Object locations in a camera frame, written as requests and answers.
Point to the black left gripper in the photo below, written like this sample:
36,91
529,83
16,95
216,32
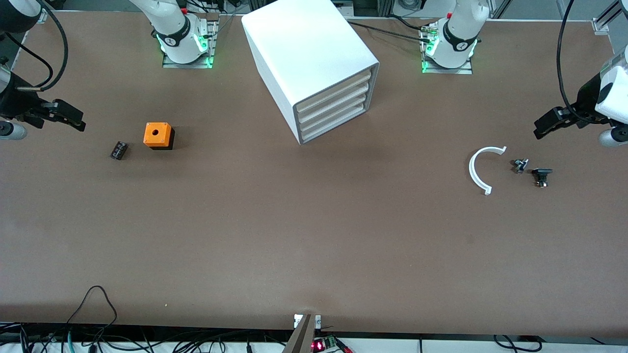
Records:
585,104

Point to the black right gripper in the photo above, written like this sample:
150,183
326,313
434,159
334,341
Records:
14,103

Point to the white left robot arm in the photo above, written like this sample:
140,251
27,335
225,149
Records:
458,29

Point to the small black plastic part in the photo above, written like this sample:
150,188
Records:
541,174

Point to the small grey metal part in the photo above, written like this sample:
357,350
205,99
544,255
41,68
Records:
520,165

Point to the small black contact block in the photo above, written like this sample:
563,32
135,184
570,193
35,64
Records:
118,150

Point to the orange box with hole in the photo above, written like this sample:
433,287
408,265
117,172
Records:
157,135

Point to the red lit circuit board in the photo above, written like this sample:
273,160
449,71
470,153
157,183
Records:
326,344

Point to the white curved plastic bracket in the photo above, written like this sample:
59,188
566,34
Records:
473,171

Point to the aluminium frame profile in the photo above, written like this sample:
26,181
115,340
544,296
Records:
606,17

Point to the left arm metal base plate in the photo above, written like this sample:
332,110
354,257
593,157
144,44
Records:
431,66

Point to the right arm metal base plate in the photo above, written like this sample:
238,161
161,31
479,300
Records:
212,46

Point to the grey camera stand bracket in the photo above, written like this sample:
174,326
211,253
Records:
301,336

